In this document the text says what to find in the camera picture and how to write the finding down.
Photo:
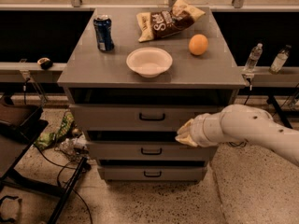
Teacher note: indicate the black stand leg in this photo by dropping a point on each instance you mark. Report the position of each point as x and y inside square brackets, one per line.
[283, 115]

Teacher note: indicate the white bowl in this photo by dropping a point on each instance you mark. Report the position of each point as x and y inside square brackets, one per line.
[149, 62]

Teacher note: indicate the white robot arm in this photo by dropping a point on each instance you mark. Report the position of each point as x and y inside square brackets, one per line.
[241, 123]

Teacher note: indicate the small black yellow device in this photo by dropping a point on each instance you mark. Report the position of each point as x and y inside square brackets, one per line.
[45, 63]

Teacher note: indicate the grey drawer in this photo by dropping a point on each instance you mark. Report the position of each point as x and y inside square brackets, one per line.
[125, 117]
[155, 173]
[148, 151]

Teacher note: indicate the brown chip bag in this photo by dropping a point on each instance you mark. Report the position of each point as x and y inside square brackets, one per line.
[161, 24]

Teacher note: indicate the clear plastic water bottle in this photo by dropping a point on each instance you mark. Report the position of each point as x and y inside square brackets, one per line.
[253, 58]

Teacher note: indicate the dark side table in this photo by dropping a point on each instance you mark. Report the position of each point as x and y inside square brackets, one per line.
[20, 126]

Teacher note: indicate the grey drawer cabinet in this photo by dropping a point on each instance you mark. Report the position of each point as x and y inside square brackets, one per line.
[93, 77]

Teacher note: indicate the black top drawer handle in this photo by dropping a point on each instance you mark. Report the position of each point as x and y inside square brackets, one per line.
[151, 118]

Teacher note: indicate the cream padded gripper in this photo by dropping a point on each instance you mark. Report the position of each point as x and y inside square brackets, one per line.
[197, 130]

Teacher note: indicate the orange fruit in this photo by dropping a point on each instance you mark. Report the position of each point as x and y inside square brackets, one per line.
[198, 45]

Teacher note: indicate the grey middle drawer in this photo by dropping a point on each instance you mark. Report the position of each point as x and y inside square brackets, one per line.
[148, 151]

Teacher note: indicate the grey bottom drawer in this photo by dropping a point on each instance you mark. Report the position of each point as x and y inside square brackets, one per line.
[155, 173]

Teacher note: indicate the grey top drawer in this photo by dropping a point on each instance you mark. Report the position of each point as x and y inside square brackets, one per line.
[125, 117]

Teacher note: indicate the blue soda can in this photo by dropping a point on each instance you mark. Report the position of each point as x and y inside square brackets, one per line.
[102, 25]

